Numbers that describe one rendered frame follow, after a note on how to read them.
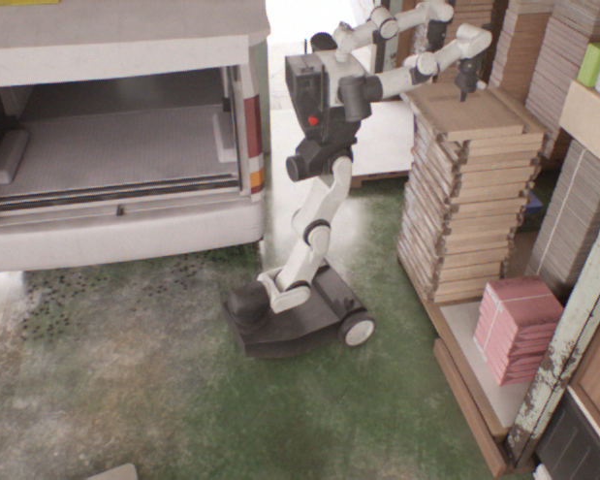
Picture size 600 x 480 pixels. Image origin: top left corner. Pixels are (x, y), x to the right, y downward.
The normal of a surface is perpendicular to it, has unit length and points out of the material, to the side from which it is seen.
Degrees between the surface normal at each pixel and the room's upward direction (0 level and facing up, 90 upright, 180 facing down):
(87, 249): 89
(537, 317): 0
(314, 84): 90
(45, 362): 0
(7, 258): 90
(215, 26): 11
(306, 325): 0
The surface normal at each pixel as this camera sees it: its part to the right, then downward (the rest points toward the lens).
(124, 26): 0.07, -0.65
